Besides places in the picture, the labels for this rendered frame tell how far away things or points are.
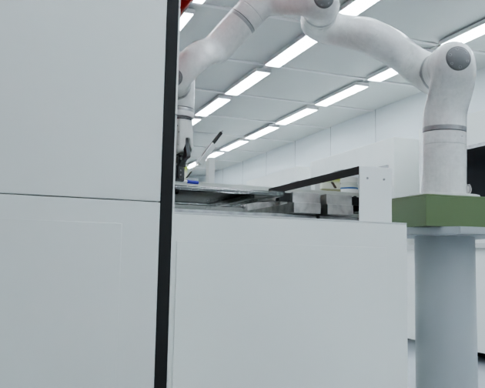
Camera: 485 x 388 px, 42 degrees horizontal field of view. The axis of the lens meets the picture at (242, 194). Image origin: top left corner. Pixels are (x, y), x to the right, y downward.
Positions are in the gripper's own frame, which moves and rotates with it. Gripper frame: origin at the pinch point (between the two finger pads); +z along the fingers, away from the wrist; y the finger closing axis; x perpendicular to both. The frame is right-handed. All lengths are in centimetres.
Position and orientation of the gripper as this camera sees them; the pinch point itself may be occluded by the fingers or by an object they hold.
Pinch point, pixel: (177, 174)
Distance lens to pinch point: 177.4
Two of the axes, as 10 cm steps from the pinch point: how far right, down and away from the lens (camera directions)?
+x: 7.9, 0.8, 6.0
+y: 6.1, -0.7, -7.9
